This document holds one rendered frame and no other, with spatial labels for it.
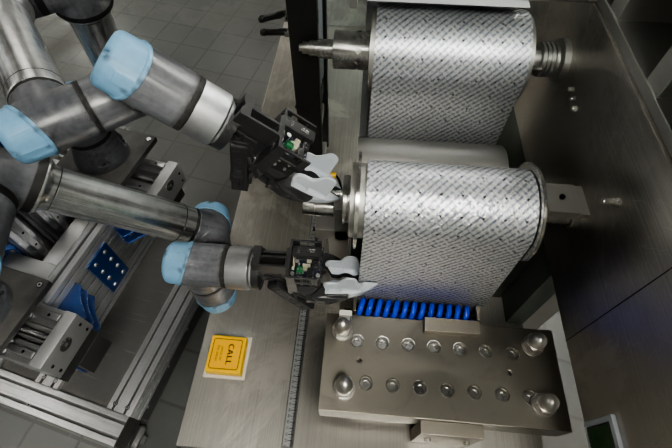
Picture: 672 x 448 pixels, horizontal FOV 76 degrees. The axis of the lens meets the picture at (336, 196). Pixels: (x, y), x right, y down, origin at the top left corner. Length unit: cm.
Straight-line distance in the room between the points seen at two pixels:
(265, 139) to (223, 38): 268
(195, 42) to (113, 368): 218
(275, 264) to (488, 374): 40
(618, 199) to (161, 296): 157
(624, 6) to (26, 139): 78
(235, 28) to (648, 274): 302
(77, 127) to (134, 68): 14
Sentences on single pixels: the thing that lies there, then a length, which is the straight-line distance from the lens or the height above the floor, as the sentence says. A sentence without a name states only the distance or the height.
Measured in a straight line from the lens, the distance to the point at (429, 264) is 70.
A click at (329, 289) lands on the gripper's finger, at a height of 110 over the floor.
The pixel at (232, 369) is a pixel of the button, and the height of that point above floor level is 92.
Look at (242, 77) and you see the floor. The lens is 288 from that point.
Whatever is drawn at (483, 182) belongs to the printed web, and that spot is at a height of 131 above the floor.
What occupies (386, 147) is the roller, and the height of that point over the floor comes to 123.
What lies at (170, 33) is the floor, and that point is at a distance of 339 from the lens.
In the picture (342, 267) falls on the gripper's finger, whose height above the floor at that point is 110.
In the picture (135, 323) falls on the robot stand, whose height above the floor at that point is 21.
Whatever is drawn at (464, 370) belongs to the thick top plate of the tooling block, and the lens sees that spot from 81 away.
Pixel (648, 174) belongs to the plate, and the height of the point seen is 141.
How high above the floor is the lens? 179
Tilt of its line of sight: 55 degrees down
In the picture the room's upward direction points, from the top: straight up
